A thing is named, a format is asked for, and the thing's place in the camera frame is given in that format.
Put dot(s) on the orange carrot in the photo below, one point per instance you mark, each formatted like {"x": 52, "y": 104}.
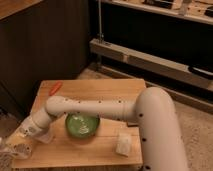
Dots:
{"x": 55, "y": 88}

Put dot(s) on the grey sponge block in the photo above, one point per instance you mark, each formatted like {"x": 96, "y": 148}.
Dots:
{"x": 130, "y": 124}

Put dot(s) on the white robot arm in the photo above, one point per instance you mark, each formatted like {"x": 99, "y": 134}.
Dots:
{"x": 153, "y": 110}

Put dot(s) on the green ceramic bowl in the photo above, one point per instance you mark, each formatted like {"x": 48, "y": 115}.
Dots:
{"x": 80, "y": 126}

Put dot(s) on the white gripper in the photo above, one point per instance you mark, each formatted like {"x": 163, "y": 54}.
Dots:
{"x": 26, "y": 133}

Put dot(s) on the dark wooden cabinet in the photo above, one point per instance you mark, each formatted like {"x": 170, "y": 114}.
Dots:
{"x": 48, "y": 41}

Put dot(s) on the white crumpled packet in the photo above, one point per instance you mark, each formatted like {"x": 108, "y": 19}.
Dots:
{"x": 124, "y": 143}

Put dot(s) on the wooden table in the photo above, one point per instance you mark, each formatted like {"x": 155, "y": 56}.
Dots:
{"x": 98, "y": 150}

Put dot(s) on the metal shelf frame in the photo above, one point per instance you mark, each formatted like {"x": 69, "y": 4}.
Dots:
{"x": 145, "y": 39}

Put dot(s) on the white plastic cup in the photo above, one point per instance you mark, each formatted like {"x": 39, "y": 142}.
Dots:
{"x": 46, "y": 136}

